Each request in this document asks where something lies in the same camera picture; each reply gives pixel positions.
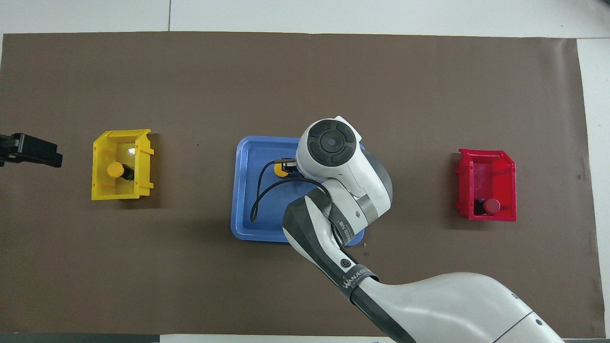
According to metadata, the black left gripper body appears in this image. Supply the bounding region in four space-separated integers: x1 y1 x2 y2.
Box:
0 134 14 167

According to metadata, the red push button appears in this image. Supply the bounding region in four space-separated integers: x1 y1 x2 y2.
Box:
474 198 501 215

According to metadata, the blue plastic tray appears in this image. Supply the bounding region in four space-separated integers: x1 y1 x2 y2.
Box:
231 136 367 247

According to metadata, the yellow plastic bin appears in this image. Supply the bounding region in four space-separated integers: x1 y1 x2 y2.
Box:
91 129 155 201

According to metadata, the brown table mat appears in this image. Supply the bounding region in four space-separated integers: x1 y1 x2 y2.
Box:
0 31 606 340

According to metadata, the red plastic bin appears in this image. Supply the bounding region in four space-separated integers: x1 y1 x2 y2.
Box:
454 148 517 222

